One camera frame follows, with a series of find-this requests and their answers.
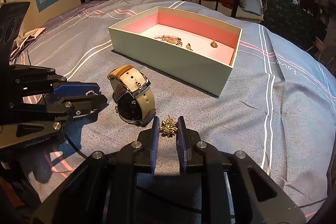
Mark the beige cloth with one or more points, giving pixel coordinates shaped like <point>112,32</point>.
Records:
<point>29,39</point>

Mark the green box with pink lining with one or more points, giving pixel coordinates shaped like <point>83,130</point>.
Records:
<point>170,69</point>

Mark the gold pendant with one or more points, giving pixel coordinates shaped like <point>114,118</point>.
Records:
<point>214,43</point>

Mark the gold flower brooch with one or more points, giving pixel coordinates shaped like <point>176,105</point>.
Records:
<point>169,127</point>

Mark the green patterned counter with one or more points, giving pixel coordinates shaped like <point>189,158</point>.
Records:
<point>283,11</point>

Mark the blue plaid bedsheet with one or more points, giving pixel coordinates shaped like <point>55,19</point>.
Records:
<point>236,121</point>

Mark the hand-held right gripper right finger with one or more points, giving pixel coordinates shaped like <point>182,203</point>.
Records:
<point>182,145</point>

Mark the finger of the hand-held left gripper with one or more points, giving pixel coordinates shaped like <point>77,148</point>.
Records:
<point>86,104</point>
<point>76,88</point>

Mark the pink stool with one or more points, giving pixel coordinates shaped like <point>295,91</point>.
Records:
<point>320,44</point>

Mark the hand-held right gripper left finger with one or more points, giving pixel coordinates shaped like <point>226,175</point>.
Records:
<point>155,145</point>

